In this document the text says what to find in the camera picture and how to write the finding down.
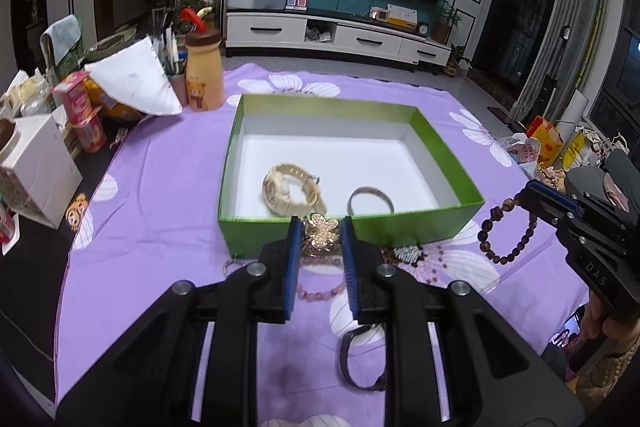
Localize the silver bangle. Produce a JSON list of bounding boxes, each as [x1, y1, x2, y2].
[[346, 187, 396, 217]]

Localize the small floor potted plant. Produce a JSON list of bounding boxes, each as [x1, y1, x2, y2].
[[445, 44, 473, 78]]

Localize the yellow desk calendar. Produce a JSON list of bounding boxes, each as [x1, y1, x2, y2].
[[387, 4, 418, 30]]

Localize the white fan-shaped cloth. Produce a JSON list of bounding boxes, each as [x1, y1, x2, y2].
[[84, 36, 183, 116]]

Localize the silver key ring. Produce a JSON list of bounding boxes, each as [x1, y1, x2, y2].
[[222, 254, 251, 278]]

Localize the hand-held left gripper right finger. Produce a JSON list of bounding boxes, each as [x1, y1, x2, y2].
[[341, 216, 586, 427]]

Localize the black wristwatch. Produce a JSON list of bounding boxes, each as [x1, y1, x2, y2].
[[339, 324, 388, 390]]

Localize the white cardboard box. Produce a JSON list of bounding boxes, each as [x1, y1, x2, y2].
[[0, 114, 83, 229]]

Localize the potted plant on cabinet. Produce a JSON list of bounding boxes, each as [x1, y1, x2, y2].
[[432, 1, 463, 45]]

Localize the pink snack cup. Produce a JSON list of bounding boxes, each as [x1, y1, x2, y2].
[[70, 113, 107, 154], [52, 72, 93, 125]]

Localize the green cardboard box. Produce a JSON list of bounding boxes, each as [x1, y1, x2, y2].
[[218, 93, 485, 258]]

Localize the pink bead bracelet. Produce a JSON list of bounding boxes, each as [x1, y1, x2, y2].
[[295, 254, 348, 303]]

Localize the yellow gift bag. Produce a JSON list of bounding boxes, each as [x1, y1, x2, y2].
[[525, 116, 563, 168]]

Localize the yellow bear bottle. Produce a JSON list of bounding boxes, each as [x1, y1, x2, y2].
[[185, 31, 226, 112]]

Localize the large bushy potted plant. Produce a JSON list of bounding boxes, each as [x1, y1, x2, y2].
[[177, 0, 221, 32]]

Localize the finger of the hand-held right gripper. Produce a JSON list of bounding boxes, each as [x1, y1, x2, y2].
[[515, 181, 583, 229]]

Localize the grey striped curtain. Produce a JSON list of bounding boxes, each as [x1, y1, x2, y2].
[[515, 0, 628, 122]]

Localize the brown bead bracelet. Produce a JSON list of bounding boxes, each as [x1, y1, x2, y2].
[[477, 198, 538, 265]]

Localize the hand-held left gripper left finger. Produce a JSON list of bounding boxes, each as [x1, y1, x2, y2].
[[55, 216, 303, 427]]

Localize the white television cabinet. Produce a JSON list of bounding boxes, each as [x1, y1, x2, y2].
[[225, 9, 453, 70]]

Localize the printed plastic bag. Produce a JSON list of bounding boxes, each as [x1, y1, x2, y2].
[[500, 132, 542, 164]]

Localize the gold flower brooch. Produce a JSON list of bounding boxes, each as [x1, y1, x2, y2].
[[301, 213, 343, 258]]

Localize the gold wristwatch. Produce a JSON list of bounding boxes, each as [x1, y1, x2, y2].
[[261, 163, 328, 218]]

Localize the person's right hand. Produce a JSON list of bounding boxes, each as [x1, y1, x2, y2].
[[581, 294, 626, 348]]

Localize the light blue towel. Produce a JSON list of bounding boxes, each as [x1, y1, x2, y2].
[[41, 16, 81, 58]]

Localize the purple floral tablecloth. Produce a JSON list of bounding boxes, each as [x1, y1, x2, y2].
[[54, 63, 591, 427]]

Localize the pen cup with pens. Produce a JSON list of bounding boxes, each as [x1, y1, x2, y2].
[[159, 24, 189, 105]]

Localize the smartphone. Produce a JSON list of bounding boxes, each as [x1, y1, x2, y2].
[[549, 314, 584, 349]]

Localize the orange snack bag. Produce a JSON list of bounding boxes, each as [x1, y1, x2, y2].
[[82, 77, 146, 124]]

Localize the bagged bread rolls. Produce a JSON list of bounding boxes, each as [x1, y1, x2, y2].
[[0, 69, 51, 118]]

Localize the green package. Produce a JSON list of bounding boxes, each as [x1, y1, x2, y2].
[[54, 36, 87, 80]]

